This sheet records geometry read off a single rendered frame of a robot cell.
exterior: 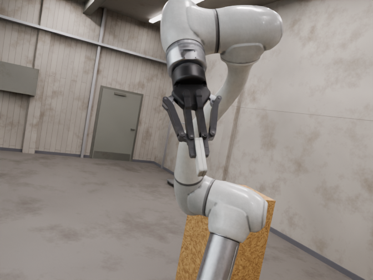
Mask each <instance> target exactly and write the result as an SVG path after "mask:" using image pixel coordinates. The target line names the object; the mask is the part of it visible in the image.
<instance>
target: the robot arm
mask: <svg viewBox="0 0 373 280"><path fill-rule="evenodd" d="M283 31H284V28H283V22H282V19H281V17H280V15H279V14H277V13H276V12H274V11H273V10H271V9H270V8H267V7H262V6H251V5H240V6H228V7H224V8H218V9H206V8H201V7H198V6H197V5H196V4H195V3H194V2H193V1H191V0H169V1H167V3H166V4H165V6H164V8H163V10H162V16H161V22H160V37H161V42H162V47H163V50H164V52H165V55H166V56H165V57H166V61H167V69H168V75H169V77H170V78H171V79H172V86H173V90H172V95H171V96H169V97H163V100H162V107H163V108H164V109H165V110H166V111H167V112H168V115H169V118H170V120H171V123H172V125H173V128H174V131H175V134H176V135H177V139H178V141H179V146H178V152H177V161H176V165H175V171H174V192H175V197H176V200H177V203H178V205H179V207H180V209H181V210H182V211H183V212H184V213H185V214H187V215H190V216H197V215H201V216H205V217H208V230H209V232H210V235H209V238H208V242H207V244H206V248H205V251H204V255H203V259H202V261H201V265H200V268H199V272H198V275H197V278H196V280H230V279H231V275H232V272H233V268H234V264H235V260H236V257H237V254H238V249H239V244H240V243H243V242H244V241H245V240H246V238H247V236H248V235H249V233H250V232H253V233H255V232H258V231H260V230H261V229H262V228H264V226H265V222H266V214H267V209H268V203H267V201H266V200H265V199H263V198H262V196H260V195H259V194H257V193H256V192H254V191H252V190H250V189H248V188H246V187H243V186H240V185H237V184H234V183H230V182H226V181H219V180H216V179H212V178H210V177H208V176H206V173H207V171H208V170H207V165H206V158H208V156H209V153H210V151H209V144H208V141H212V140H213V139H214V137H215V135H216V127H217V122H218V120H219V119H220V118H221V117H222V116H223V114H224V113H225V112H226V111H227V110H228V109H229V107H230V106H231V105H232V104H233V103H234V101H235V100H236V99H237V98H238V96H239V95H240V93H241V92H242V90H243V89H244V87H245V85H246V82H247V80H248V77H249V74H250V70H251V68H252V66H253V64H255V63H256V62H258V61H259V60H260V56H261V55H262V54H263V53H264V51H269V50H271V49H272V48H274V47H275V46H276V45H277V44H278V43H279V42H280V40H281V39H282V37H283ZM215 53H219V54H220V59H221V60H222V61H223V62H225V63H226V65H227V68H228V74H227V77H226V80H225V82H224V84H223V85H222V86H221V88H220V89H219V90H218V91H217V92H216V94H215V95H212V94H211V92H210V90H209V89H208V87H207V82H206V76H205V72H206V68H207V65H206V58H205V56H207V55H209V54H215ZM208 100H209V102H208V103H207V101H208ZM174 102H175V103H176V104H177V105H178V106H179V107H180V108H181V109H182V110H183V116H184V121H185V131H184V129H183V126H182V124H181V121H180V119H179V116H178V114H177V111H176V109H175V107H174ZM206 103H207V104H206ZM205 104H206V105H205ZM191 111H195V115H196V117H195V118H194V119H192V114H191Z"/></svg>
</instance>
